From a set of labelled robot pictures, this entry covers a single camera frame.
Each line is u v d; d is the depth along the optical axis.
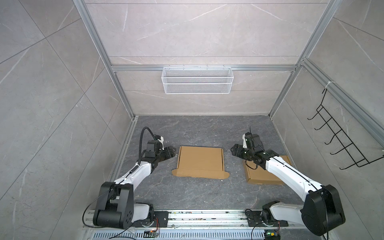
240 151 0.76
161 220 0.73
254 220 0.73
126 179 0.47
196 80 1.00
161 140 0.83
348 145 0.63
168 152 0.79
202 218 0.75
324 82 0.73
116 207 0.41
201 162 0.88
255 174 0.84
